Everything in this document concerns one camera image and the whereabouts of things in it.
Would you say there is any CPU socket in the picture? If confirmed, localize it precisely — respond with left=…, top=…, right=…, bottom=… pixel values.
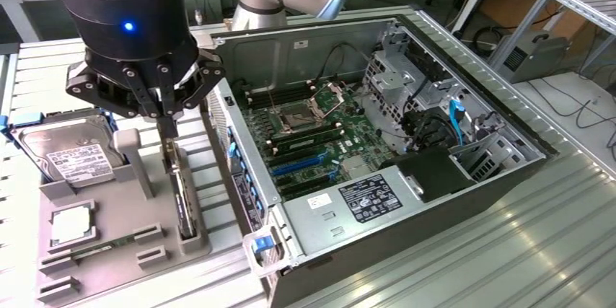
left=276, top=104, right=315, bottom=133

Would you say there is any open black PC case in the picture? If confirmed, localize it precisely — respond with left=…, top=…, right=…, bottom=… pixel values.
left=199, top=14, right=563, bottom=308

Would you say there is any blue disk caddy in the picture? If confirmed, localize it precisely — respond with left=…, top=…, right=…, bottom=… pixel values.
left=0, top=103, right=122, bottom=143

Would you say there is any silver socket cover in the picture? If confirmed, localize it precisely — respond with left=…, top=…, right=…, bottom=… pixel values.
left=310, top=82, right=347, bottom=117

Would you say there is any silver CPU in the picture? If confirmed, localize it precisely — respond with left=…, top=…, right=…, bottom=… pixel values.
left=51, top=208, right=98, bottom=244

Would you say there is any grey computer tower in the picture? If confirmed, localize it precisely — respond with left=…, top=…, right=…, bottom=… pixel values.
left=488, top=32, right=574, bottom=84

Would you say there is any silver chipset heat sink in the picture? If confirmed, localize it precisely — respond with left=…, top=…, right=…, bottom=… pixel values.
left=342, top=158, right=379, bottom=175

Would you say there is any black power wire bundle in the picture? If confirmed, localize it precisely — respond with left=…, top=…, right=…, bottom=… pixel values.
left=402, top=107, right=459, bottom=152

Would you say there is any long blue expansion slot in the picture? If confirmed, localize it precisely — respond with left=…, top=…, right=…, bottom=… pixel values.
left=272, top=154, right=324, bottom=177

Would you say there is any green motherboard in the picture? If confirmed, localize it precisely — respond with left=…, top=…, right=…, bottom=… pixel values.
left=238, top=79, right=403, bottom=203

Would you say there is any silver power supply with label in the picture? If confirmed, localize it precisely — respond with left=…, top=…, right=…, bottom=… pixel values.
left=280, top=165, right=428, bottom=258

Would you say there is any coiled black cable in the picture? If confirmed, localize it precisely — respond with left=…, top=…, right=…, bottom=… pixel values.
left=472, top=25, right=502, bottom=53

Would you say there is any silver hard disk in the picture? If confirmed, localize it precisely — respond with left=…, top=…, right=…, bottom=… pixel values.
left=19, top=113, right=120, bottom=188

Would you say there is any black plastic air shroud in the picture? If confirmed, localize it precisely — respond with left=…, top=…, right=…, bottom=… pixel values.
left=379, top=147, right=476, bottom=203

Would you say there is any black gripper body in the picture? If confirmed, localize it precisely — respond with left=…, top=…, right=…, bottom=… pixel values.
left=50, top=0, right=203, bottom=75

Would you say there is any silver disk bay cage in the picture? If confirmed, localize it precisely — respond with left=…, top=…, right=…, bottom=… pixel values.
left=360, top=48, right=438, bottom=114

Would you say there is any silver disk bay bracket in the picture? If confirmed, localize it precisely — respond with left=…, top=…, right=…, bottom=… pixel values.
left=450, top=131, right=548, bottom=182

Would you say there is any graphics card with metal bracket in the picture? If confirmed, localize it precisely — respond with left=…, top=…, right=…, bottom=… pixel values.
left=160, top=136, right=199, bottom=242

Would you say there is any blue disk wire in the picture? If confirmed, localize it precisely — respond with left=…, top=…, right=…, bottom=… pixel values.
left=447, top=98, right=466, bottom=149

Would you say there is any grey parts rack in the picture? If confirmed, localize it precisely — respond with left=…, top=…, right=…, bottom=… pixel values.
left=31, top=129, right=214, bottom=307

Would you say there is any green RAM stick in slot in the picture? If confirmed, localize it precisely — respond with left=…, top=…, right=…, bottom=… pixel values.
left=278, top=129, right=339, bottom=154

